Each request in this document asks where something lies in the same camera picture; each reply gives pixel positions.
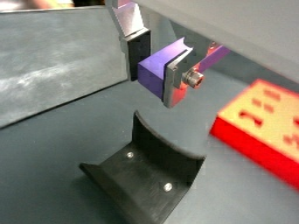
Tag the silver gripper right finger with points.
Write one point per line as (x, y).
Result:
(183, 70)

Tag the black curved fixture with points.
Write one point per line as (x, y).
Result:
(147, 176)

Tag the red foam shape board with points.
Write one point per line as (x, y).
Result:
(260, 125)

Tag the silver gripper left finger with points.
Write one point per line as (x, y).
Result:
(134, 35)

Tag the purple rectangular block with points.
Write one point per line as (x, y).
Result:
(151, 69)

